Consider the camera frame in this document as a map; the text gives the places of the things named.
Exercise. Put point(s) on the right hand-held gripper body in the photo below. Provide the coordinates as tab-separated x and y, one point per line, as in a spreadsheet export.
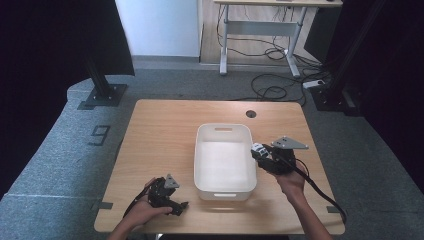
281	160

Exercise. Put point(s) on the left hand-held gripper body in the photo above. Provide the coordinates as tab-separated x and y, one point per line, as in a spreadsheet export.
161	193

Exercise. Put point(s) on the white toy police car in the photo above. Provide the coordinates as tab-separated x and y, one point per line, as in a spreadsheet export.
258	148

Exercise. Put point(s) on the white plastic bin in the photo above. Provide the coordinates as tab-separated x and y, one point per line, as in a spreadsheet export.
224	166

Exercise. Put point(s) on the person's right hand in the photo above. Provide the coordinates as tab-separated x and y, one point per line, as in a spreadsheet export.
291	183

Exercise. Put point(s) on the person's left hand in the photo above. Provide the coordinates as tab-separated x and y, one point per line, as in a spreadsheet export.
143	211

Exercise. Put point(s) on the grey tape piece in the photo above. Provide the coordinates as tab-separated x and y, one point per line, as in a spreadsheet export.
333	209
105	205

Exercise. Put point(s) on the white power strip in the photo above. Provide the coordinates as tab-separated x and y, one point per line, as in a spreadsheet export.
313	84

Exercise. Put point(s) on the black metal stand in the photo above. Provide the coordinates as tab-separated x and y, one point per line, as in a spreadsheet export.
336	76

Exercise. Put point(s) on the white-framed wooden desk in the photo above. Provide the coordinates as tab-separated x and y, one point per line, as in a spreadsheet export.
266	28

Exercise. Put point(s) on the black stand base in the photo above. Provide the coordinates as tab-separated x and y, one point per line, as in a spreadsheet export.
101	86

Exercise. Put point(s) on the black curtain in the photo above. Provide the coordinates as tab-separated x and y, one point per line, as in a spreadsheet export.
393	83
50	66

